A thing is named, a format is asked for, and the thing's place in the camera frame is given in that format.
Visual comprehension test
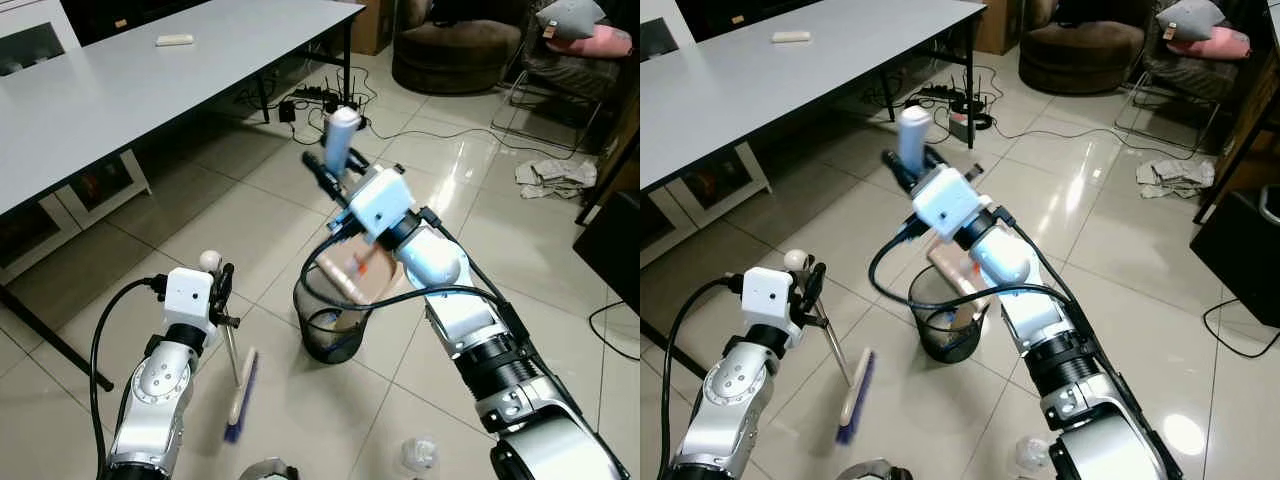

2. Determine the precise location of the white and blue bottle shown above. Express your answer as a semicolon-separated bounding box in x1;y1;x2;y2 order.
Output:
896;104;932;173
324;106;362;177

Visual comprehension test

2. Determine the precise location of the broom with blue bristles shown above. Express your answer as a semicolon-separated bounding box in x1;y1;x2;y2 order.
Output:
199;250;262;444
784;249;878;445

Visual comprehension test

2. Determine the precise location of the brown cardboard piece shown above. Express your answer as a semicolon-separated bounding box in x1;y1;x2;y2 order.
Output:
314;243;403;304
926;240;1003;313

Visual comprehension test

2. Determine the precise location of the black mesh wastebasket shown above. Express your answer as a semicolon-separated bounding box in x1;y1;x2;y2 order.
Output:
292;262;379;364
907;264;989;364

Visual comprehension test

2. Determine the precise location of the grey table with black legs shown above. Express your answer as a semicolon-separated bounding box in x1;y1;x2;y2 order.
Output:
0;0;367;392
640;0;989;380

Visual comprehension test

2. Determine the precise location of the brown cardboard box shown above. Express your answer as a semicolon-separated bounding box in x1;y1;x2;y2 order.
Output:
974;0;1022;57
349;0;397;57

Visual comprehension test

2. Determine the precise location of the white low cabinet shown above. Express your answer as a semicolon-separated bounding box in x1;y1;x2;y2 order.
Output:
640;140;773;269
0;148;153;287

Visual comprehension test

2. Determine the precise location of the brown round pouf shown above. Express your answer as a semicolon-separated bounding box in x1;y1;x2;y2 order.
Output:
391;0;529;97
1017;0;1149;97

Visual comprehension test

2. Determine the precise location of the grey robot body part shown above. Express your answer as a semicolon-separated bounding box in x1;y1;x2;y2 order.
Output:
237;457;300;480
837;457;900;480

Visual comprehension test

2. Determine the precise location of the crumpled newspaper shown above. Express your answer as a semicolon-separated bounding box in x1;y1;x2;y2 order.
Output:
1135;156;1217;200
514;156;599;200

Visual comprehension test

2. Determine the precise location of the black box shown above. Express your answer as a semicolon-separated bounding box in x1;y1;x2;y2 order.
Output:
1189;189;1280;330
572;189;641;307

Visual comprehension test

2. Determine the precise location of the wooden desk with black legs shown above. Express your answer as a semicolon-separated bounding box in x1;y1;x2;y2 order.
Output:
574;92;641;227
1193;20;1280;227

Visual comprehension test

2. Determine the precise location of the clear plastic bottle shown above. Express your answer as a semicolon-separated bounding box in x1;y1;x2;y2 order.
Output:
1014;436;1053;474
399;436;442;477

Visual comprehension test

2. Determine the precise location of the grey pillow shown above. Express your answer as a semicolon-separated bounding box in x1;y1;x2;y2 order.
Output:
1156;0;1227;44
534;0;609;40

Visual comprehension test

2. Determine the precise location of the pink pillow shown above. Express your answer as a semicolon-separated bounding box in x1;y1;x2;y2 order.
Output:
1166;26;1252;60
544;24;634;59

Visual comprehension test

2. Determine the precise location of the white glass door cabinet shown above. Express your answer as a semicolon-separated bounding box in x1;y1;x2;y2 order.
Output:
0;0;83;80

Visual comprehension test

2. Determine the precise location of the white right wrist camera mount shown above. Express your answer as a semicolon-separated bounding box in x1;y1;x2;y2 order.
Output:
911;166;985;240
346;166;417;242

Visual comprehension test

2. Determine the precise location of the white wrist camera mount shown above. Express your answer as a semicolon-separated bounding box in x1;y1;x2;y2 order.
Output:
346;166;417;242
911;166;985;240
740;267;797;332
163;267;217;332

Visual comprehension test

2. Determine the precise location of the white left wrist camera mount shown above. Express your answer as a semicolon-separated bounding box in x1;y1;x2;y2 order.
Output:
163;267;217;332
740;267;797;332

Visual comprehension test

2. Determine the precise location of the black power strip with cables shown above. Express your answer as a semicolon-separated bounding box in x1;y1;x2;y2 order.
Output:
868;64;1001;143
236;66;379;135

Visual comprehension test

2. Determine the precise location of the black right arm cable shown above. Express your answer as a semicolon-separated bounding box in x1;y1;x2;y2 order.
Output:
868;228;1073;319
299;232;503;323

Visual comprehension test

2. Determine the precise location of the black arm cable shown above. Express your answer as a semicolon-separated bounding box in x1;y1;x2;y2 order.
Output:
89;277;167;479
658;277;745;479
299;232;503;323
868;228;1073;319

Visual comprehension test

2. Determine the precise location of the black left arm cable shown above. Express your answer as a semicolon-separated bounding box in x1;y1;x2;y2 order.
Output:
658;277;745;479
89;277;167;479

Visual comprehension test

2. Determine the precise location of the black floor cable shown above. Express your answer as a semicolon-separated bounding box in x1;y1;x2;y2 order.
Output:
1202;297;1280;360
587;299;641;362

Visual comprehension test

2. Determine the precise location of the metal frame chair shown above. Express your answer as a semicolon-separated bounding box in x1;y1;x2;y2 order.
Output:
489;0;639;153
1113;0;1259;153

